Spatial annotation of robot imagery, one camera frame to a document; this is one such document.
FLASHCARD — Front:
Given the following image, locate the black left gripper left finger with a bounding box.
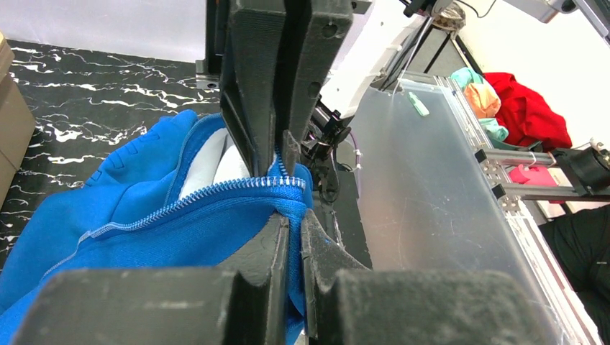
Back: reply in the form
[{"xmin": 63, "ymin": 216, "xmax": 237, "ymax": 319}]
[{"xmin": 13, "ymin": 214, "xmax": 289, "ymax": 344}]

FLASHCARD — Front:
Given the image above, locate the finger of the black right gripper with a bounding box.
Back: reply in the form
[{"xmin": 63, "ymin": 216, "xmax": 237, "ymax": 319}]
[
  {"xmin": 278, "ymin": 1, "xmax": 353, "ymax": 174},
  {"xmin": 221, "ymin": 1, "xmax": 286, "ymax": 176}
]

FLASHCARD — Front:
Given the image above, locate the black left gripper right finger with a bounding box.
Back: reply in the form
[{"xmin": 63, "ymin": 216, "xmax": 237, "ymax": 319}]
[{"xmin": 301, "ymin": 211, "xmax": 548, "ymax": 344}]

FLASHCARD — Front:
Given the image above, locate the blue zip jacket white lining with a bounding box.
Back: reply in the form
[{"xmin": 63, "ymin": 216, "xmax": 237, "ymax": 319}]
[{"xmin": 1, "ymin": 110, "xmax": 313, "ymax": 344}]

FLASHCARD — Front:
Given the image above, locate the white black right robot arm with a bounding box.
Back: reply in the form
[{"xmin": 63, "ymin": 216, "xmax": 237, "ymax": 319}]
[{"xmin": 206, "ymin": 1, "xmax": 444, "ymax": 176}]

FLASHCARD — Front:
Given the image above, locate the green clip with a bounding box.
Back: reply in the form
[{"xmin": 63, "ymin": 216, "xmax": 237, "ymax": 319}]
[{"xmin": 408, "ymin": 92, "xmax": 430, "ymax": 117}]

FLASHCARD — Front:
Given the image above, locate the orange cloth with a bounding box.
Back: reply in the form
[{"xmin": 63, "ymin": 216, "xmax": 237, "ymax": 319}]
[{"xmin": 463, "ymin": 83, "xmax": 501, "ymax": 119}]

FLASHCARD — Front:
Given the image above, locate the teal green cloth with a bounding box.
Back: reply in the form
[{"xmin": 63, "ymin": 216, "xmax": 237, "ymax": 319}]
[{"xmin": 450, "ymin": 67, "xmax": 509, "ymax": 142}]

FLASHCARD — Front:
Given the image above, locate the pink cloth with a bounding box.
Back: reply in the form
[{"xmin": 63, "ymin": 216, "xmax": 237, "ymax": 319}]
[{"xmin": 505, "ymin": 165, "xmax": 559, "ymax": 201}]

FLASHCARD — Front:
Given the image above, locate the red cloth pile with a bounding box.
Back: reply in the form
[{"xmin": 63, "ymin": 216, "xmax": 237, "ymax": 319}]
[{"xmin": 483, "ymin": 72, "xmax": 573, "ymax": 151}]

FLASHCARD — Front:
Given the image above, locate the tan plastic toolbox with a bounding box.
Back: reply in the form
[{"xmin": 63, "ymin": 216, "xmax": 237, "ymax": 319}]
[{"xmin": 1, "ymin": 35, "xmax": 35, "ymax": 202}]

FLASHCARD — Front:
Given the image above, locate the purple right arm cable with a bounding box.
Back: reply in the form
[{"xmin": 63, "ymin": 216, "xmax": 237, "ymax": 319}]
[{"xmin": 347, "ymin": 131, "xmax": 364, "ymax": 201}]

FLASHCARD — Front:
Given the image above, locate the aluminium extrusion frame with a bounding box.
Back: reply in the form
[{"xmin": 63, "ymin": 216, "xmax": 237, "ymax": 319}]
[{"xmin": 432, "ymin": 76, "xmax": 609, "ymax": 344}]

